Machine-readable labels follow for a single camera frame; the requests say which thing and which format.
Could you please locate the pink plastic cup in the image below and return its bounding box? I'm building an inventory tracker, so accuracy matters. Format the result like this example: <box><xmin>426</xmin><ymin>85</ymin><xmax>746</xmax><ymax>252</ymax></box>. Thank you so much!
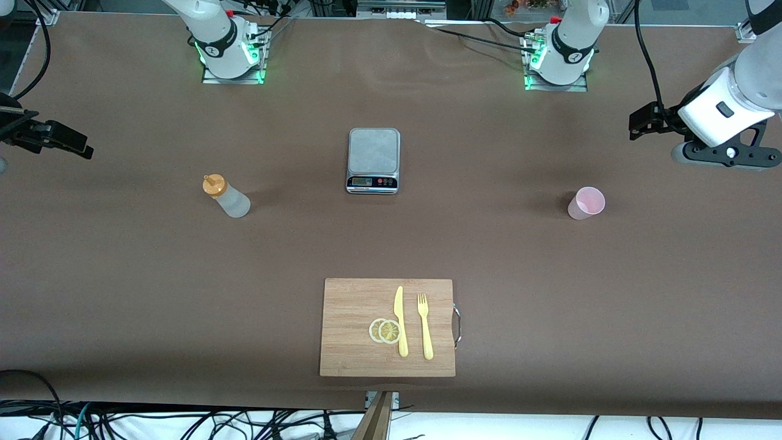
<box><xmin>567</xmin><ymin>186</ymin><xmax>606</xmax><ymax>221</ymax></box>

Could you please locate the translucent orange-capped sauce bottle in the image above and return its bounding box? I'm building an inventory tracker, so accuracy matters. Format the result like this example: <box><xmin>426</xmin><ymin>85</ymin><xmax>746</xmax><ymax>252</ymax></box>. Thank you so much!
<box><xmin>203</xmin><ymin>174</ymin><xmax>252</xmax><ymax>219</ymax></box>

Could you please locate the orange flower bunch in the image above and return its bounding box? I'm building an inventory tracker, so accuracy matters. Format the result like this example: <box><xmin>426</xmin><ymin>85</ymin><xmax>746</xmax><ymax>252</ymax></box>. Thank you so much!
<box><xmin>504</xmin><ymin>0</ymin><xmax>550</xmax><ymax>16</ymax></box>

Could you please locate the silver digital kitchen scale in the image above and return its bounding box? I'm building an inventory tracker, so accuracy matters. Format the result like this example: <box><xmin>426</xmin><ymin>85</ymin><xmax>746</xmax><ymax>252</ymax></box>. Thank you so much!
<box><xmin>346</xmin><ymin>127</ymin><xmax>401</xmax><ymax>196</ymax></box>

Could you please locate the yellow plastic fork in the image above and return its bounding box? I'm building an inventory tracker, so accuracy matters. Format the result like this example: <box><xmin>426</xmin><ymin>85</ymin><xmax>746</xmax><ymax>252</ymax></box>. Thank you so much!
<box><xmin>417</xmin><ymin>293</ymin><xmax>434</xmax><ymax>361</ymax></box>

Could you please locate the yellow plastic knife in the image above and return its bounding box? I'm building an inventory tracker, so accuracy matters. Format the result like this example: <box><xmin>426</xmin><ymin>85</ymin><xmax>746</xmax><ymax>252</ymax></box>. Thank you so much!
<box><xmin>393</xmin><ymin>285</ymin><xmax>409</xmax><ymax>358</ymax></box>

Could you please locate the wooden cutting board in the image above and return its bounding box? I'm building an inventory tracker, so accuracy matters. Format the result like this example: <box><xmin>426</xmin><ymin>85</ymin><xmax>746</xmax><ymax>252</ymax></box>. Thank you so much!
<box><xmin>319</xmin><ymin>278</ymin><xmax>462</xmax><ymax>378</ymax></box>

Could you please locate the wooden beam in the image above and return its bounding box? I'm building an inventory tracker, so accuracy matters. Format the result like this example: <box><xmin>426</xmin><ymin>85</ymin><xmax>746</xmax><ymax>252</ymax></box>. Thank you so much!
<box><xmin>351</xmin><ymin>391</ymin><xmax>395</xmax><ymax>440</ymax></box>

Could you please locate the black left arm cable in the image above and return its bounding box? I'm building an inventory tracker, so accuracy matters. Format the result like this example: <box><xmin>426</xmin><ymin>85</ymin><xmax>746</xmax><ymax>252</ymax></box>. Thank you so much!
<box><xmin>633</xmin><ymin>0</ymin><xmax>673</xmax><ymax>129</ymax></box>

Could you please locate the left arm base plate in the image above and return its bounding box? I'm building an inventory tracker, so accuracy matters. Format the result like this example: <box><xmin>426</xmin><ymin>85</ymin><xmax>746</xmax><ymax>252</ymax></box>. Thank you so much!
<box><xmin>522</xmin><ymin>31</ymin><xmax>589</xmax><ymax>93</ymax></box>

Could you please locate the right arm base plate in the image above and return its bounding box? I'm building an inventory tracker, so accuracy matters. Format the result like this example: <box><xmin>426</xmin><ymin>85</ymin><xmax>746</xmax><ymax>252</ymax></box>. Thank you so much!
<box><xmin>202</xmin><ymin>24</ymin><xmax>268</xmax><ymax>85</ymax></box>

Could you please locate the black cable across table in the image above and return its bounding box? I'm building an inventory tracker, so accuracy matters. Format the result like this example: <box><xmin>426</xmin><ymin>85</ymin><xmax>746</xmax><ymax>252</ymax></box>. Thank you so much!
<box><xmin>418</xmin><ymin>21</ymin><xmax>538</xmax><ymax>53</ymax></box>

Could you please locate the black arched floor cable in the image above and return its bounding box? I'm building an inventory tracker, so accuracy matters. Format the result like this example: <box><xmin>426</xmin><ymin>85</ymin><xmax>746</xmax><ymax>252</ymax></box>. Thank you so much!
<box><xmin>0</xmin><ymin>369</ymin><xmax>65</xmax><ymax>422</ymax></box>

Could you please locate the teal floor cable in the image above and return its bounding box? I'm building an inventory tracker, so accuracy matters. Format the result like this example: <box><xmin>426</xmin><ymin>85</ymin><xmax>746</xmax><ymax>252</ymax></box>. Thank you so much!
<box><xmin>73</xmin><ymin>402</ymin><xmax>92</xmax><ymax>440</ymax></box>

